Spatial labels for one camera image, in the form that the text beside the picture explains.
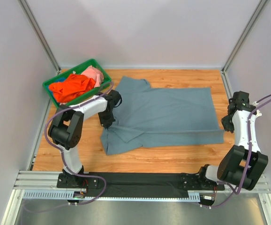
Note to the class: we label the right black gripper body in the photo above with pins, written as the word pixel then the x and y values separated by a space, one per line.
pixel 227 122

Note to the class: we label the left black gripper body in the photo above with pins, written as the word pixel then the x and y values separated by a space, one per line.
pixel 106 120

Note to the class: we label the grey-blue t shirt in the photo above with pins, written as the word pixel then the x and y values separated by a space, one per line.
pixel 155 117

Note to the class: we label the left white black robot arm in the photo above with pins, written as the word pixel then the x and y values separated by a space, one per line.
pixel 66 130

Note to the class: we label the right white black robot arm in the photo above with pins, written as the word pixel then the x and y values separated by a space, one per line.
pixel 244 161

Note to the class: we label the green plastic bin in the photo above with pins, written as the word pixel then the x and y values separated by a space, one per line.
pixel 78 70

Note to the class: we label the orange t shirt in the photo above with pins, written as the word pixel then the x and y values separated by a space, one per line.
pixel 73 87

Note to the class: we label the pink t shirt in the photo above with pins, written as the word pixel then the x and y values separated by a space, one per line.
pixel 95 74

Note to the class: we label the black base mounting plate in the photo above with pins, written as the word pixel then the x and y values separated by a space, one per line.
pixel 149 185

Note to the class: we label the aluminium frame rail front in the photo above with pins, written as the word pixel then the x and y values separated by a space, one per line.
pixel 112 198

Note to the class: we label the right aluminium corner post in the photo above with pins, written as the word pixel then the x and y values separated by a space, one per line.
pixel 244 35

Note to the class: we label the aluminium corner post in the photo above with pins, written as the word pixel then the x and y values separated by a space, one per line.
pixel 244 35
pixel 33 22

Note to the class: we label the left aluminium corner post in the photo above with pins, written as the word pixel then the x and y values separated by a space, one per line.
pixel 33 22

